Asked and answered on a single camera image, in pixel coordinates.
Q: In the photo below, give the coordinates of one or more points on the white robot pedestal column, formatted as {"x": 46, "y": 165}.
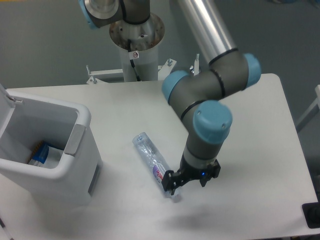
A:
{"x": 138, "y": 47}

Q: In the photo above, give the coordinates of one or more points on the clear plastic water bottle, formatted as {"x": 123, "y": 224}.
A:
{"x": 155, "y": 163}

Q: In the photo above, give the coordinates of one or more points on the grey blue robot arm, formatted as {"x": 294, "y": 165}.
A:
{"x": 194, "y": 98}

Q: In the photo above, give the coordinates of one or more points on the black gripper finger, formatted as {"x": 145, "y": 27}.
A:
{"x": 171, "y": 181}
{"x": 212, "y": 171}

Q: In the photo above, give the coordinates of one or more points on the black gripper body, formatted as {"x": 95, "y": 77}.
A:
{"x": 188, "y": 172}

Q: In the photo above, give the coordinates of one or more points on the white trash can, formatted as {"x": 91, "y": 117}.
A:
{"x": 73, "y": 164}

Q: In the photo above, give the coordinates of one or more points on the black clamp at table edge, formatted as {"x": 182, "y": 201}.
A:
{"x": 311, "y": 213}

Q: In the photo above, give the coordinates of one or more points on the white frame post right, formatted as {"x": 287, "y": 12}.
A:
{"x": 310, "y": 112}

